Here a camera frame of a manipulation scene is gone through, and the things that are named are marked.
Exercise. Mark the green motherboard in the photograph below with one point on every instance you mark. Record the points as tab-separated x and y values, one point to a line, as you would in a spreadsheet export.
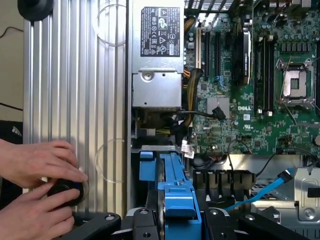
235	95

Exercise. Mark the open grey PC case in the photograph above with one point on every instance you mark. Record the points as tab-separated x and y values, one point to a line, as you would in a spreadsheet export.
245	161

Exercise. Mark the person's left hand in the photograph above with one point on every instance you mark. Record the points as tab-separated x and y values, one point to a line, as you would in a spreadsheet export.
37	162

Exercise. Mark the silver chipset heatsink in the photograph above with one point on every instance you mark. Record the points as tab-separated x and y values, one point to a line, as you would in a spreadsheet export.
212	105

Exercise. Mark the black round base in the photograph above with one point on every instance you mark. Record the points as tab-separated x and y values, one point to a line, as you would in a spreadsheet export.
35	7

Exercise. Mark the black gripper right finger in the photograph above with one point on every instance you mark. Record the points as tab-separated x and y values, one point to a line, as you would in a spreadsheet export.
220	225

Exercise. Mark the silver power supply unit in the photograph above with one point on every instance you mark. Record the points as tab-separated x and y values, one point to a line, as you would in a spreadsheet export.
155	87

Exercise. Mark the black expansion slot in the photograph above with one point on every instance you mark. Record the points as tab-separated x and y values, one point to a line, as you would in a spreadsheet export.
218	55
207	55

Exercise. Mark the coin cell battery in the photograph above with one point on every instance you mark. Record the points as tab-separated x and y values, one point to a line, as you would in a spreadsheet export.
317	140

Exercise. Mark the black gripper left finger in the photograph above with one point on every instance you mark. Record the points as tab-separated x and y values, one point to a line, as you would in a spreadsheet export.
145	225

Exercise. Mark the CPU socket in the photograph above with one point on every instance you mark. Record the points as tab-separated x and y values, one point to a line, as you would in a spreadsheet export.
296	82

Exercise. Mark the black RAM slot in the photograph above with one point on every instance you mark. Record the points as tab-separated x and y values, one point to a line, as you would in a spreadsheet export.
269	75
258	75
318	75

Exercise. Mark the person's right hand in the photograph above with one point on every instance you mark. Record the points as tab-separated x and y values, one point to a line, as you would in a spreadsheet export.
30	220

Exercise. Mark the thin metal locking lever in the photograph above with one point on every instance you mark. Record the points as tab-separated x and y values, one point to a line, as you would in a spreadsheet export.
286	75

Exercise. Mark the black pad white logo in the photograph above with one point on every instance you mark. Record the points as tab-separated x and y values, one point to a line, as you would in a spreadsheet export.
10	130

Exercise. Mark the black graphics card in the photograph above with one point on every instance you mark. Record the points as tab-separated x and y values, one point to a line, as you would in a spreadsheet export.
243	57

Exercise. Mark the beige expansion slot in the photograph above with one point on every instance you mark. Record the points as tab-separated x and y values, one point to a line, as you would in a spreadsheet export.
198	47

